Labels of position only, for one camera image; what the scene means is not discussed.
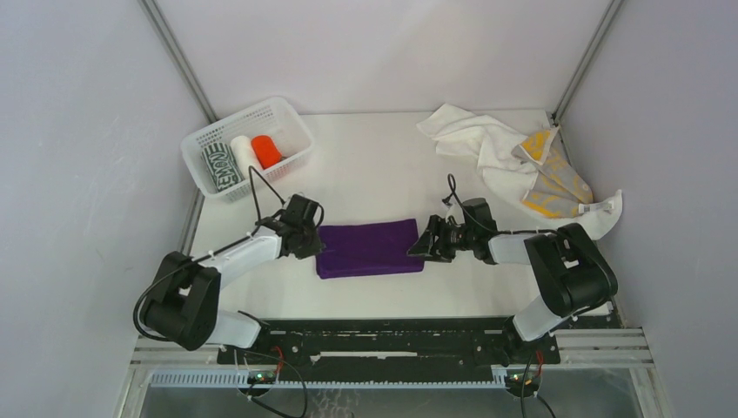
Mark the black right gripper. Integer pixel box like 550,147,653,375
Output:
408,214,476,263

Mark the purple towel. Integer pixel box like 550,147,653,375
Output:
316,219,425,280

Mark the orange towel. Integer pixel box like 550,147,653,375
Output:
251,135,284,169

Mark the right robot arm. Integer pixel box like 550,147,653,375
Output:
407,198,618,362

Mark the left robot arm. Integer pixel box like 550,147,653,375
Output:
132,194,325,363

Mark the rolled white towel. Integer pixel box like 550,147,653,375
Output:
230,135,263,179

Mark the white plastic basket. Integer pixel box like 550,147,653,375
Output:
180,97,315,202

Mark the large white towel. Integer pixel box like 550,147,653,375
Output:
477,117,623,240

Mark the small white towel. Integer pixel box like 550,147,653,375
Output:
417,104,490,158

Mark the grey yellow patterned towel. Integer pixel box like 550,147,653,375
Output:
512,127,594,219

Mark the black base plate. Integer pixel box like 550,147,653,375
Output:
217,317,561,381

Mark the white slotted cable duct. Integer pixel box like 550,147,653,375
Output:
149,367,523,389

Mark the aluminium corner post right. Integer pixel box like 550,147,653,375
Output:
550,0,626,125

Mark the aluminium corner post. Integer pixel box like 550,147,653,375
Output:
550,0,626,125
138,0,219,123

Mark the aluminium corner post left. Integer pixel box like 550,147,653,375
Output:
138,0,219,123

